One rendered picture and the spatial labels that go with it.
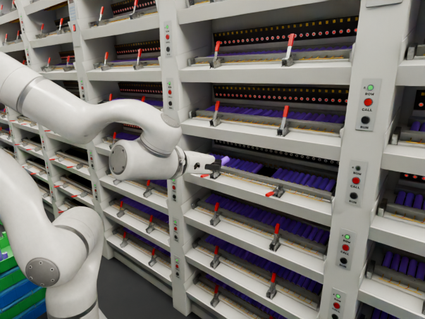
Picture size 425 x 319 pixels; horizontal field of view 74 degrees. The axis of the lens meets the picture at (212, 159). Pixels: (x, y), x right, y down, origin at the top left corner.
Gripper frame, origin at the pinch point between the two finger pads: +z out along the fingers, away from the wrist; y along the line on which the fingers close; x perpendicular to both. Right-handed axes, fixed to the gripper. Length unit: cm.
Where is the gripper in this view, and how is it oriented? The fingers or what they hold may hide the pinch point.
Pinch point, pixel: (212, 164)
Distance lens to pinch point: 82.0
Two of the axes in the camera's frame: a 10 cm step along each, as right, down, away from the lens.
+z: 6.1, 0.4, 7.9
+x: -1.6, 9.8, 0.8
